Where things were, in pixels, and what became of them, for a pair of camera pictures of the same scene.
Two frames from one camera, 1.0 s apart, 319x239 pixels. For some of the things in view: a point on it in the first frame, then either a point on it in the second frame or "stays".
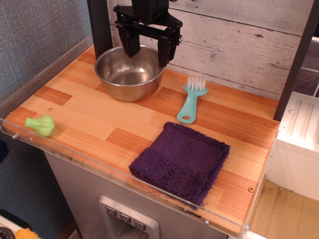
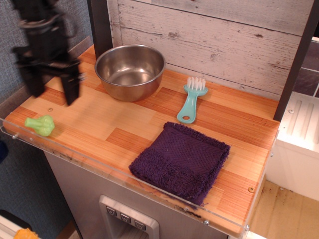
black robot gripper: (153, 17) -> (47, 52)
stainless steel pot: (136, 78) stays
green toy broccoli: (44, 124) stays
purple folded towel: (181, 163) stays
